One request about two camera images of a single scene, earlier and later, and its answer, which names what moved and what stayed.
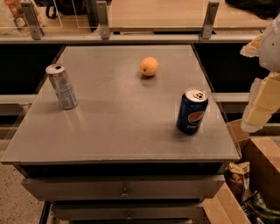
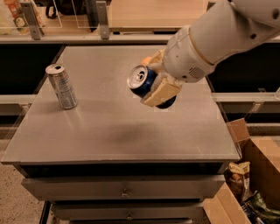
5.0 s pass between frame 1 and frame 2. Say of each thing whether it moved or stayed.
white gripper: moved
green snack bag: stayed
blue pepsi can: moved
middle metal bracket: stayed
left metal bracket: stayed
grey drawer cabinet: stayed
